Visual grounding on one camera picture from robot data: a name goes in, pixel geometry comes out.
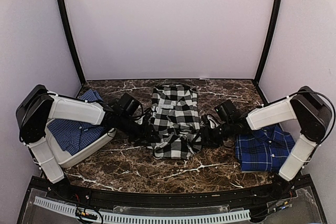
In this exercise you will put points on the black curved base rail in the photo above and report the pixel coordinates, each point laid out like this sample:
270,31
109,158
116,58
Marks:
280,202

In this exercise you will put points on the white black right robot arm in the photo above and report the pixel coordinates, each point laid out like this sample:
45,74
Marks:
307,115

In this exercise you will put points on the small-check blue shirt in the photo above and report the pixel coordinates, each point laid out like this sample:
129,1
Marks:
74,136

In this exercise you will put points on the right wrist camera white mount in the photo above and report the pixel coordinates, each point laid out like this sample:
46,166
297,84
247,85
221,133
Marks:
211,121

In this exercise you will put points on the blue plaid folded shirt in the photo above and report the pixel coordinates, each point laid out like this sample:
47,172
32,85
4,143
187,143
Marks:
263,150

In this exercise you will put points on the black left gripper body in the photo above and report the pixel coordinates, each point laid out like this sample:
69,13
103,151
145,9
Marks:
137,135

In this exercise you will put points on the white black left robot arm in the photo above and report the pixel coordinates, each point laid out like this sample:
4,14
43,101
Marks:
41,107

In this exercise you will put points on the black corner frame post left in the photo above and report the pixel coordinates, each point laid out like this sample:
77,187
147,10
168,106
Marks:
70,41

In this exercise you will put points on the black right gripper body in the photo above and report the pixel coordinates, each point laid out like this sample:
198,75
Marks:
215,138

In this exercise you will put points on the black corner frame post right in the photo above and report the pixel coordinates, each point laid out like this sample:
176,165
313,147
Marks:
268,41

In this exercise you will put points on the black white checked shirt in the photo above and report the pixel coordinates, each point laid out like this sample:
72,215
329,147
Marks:
176,121

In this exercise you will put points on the black corner frame post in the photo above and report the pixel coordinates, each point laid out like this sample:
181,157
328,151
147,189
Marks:
268,41
70,41

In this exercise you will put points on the white slotted cable duct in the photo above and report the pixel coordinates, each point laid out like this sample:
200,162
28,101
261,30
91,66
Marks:
144,215

